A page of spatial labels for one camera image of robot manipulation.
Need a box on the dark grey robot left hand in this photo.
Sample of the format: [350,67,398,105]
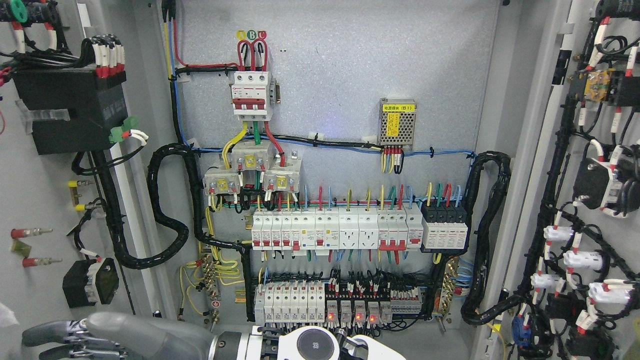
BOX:
[22,311,215,360]

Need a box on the grey cabinet door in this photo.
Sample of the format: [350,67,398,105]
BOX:
[0,0,163,360]
[462,0,639,360]

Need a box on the red terminal fuse holder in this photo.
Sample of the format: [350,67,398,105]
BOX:
[9,227,63,269]

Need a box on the yellow terminal fuse holder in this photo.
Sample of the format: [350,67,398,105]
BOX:
[66,180,102,213]

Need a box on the white miniature breaker lower row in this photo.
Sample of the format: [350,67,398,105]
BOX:
[254,280,327,329]

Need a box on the black digital power meter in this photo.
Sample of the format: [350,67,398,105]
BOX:
[13,66,128,155]

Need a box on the current transformer cluster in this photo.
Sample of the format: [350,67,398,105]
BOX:
[203,140,302,198]

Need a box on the relay row with red leds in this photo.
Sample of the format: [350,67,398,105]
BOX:
[324,283,423,330]

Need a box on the red white main circuit breaker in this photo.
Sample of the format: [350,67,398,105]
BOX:
[230,71,277,122]

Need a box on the white socket breaker row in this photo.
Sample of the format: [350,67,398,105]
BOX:
[250,206,425,259]

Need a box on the black surge protector module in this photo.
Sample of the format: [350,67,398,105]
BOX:
[420,203,468,254]

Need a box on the metal mesh power supply module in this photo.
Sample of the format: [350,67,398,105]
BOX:
[377,97,418,149]

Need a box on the rotary selector switch left door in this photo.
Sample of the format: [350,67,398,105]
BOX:
[62,257,119,309]

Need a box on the black corrugated cable conduit left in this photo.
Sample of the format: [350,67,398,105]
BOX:
[102,143,253,271]

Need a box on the black corrugated cable conduit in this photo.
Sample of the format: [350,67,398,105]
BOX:
[102,143,253,271]
[460,151,513,327]

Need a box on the black corrugated cable conduit right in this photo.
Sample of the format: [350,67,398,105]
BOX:
[460,151,513,327]

